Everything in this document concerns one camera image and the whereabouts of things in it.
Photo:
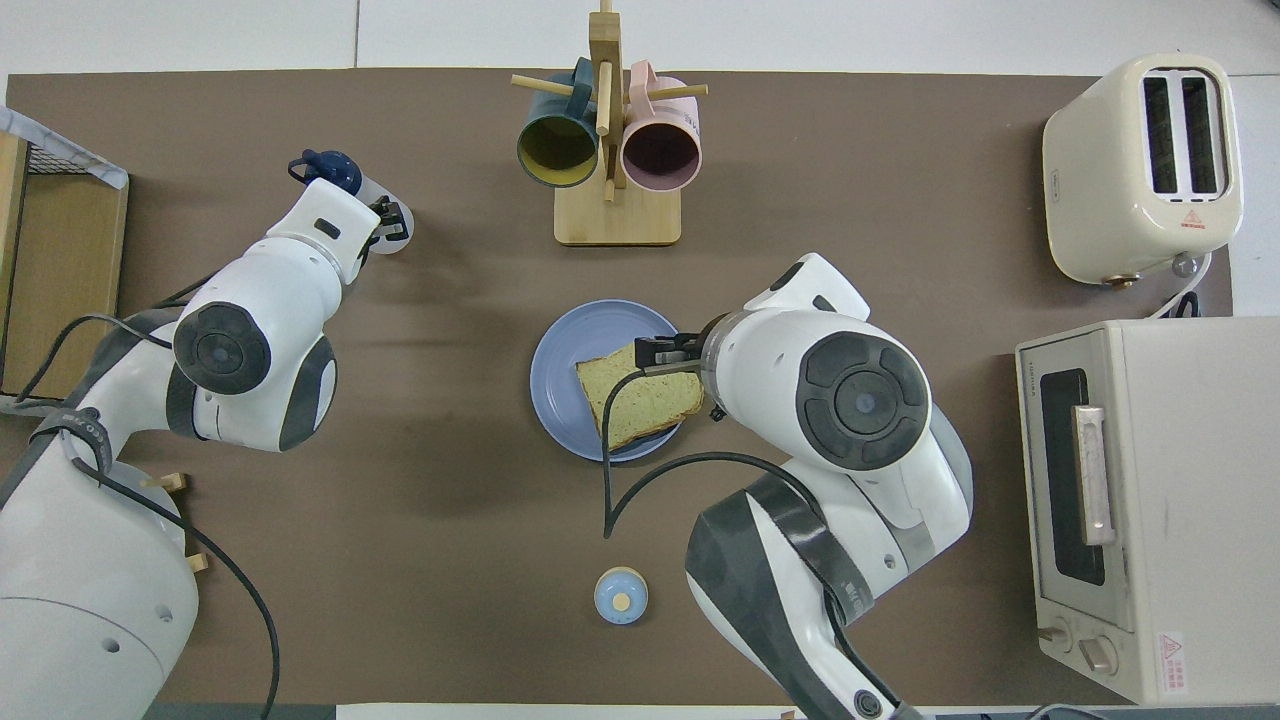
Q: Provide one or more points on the wooden plate rack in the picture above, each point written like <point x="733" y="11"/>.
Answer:
<point x="172" y="482"/>

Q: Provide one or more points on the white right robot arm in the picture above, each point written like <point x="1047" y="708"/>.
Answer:
<point x="860" y="400"/>

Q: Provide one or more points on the white toaster oven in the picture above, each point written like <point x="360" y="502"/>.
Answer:
<point x="1200" y="500"/>

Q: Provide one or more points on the wooden shelf unit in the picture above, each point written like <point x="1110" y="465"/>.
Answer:
<point x="60" y="290"/>

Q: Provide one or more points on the teal mug yellow inside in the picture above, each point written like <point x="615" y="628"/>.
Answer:
<point x="557" y="150"/>

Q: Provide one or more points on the translucent bottle navy cap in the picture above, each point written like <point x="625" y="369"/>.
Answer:
<point x="335" y="170"/>

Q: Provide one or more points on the pink mug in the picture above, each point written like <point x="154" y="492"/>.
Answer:
<point x="660" y="155"/>

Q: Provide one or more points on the blue round plate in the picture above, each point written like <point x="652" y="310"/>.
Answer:
<point x="570" y="340"/>

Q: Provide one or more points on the white checked cloth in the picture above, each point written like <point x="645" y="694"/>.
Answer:
<point x="70" y="150"/>

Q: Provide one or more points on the blue service bell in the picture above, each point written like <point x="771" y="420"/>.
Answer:
<point x="621" y="597"/>

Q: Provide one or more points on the wooden mug tree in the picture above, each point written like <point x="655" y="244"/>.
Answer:
<point x="620" y="220"/>

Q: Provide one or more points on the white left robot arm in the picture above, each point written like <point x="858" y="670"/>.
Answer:
<point x="250" y="360"/>

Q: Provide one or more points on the slice of toast bread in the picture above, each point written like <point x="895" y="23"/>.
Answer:
<point x="650" y="405"/>

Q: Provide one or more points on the brown table mat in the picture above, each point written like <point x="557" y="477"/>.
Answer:
<point x="450" y="450"/>

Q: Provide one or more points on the cream two-slot toaster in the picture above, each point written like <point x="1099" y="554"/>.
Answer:
<point x="1100" y="180"/>

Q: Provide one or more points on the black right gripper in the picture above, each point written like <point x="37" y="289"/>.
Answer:
<point x="690" y="350"/>

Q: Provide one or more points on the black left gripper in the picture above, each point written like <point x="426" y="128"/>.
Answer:
<point x="368" y="235"/>

